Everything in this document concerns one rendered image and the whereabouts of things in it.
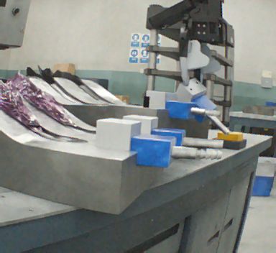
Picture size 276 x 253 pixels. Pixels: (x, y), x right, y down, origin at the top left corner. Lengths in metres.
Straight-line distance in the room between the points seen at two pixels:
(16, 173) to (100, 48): 7.93
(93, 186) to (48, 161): 0.05
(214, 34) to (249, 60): 6.49
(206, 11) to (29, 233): 0.62
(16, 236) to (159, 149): 0.19
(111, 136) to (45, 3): 9.14
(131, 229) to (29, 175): 0.25
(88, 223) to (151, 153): 0.10
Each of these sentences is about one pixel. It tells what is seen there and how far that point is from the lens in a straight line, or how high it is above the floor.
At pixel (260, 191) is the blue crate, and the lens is 3.92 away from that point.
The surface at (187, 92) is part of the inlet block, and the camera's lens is 0.79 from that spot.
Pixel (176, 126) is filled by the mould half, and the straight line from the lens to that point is 0.73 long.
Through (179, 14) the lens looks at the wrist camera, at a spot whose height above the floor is 1.09.
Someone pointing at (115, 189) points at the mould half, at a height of 0.83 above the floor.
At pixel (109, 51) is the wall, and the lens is 8.20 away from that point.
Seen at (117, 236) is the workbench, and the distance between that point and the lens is 0.58.
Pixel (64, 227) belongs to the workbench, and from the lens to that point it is 0.39.
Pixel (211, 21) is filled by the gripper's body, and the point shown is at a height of 1.07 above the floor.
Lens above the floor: 0.91
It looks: 3 degrees down
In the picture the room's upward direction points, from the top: 5 degrees clockwise
